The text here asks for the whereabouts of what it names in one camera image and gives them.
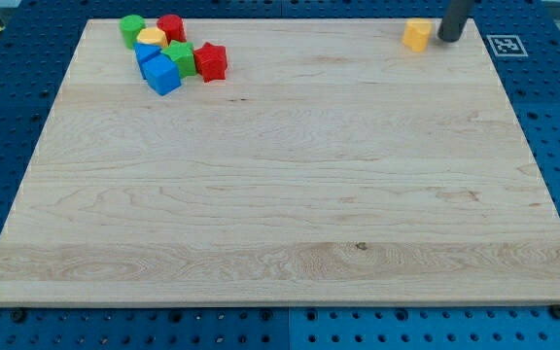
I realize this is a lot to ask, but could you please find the blue cube block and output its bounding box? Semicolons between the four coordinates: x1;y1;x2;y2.
142;54;181;95

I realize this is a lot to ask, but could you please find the blue triangle block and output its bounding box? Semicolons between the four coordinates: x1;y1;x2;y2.
133;42;161;79

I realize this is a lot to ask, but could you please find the red star block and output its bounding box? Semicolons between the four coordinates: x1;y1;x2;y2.
193;42;228;83

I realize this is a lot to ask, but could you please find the white fiducial marker tag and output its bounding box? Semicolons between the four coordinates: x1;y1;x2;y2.
487;34;528;57

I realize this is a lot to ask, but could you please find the yellow heart block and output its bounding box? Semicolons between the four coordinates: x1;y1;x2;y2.
402;17;433;53

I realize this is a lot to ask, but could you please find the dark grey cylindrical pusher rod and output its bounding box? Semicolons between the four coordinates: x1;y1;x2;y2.
437;0;474;43

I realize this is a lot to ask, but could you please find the yellow hexagon block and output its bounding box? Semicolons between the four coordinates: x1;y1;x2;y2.
136;26;168;48

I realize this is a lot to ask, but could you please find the light wooden board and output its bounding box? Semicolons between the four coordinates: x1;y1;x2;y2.
0;18;560;308

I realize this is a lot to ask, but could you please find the green star block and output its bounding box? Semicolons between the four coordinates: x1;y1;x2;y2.
161;40;197;78

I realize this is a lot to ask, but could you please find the red cylinder block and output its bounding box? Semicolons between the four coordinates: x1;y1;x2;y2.
157;14;187;43

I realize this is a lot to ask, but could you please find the green cylinder block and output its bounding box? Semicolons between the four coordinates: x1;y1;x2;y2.
119;14;146;50

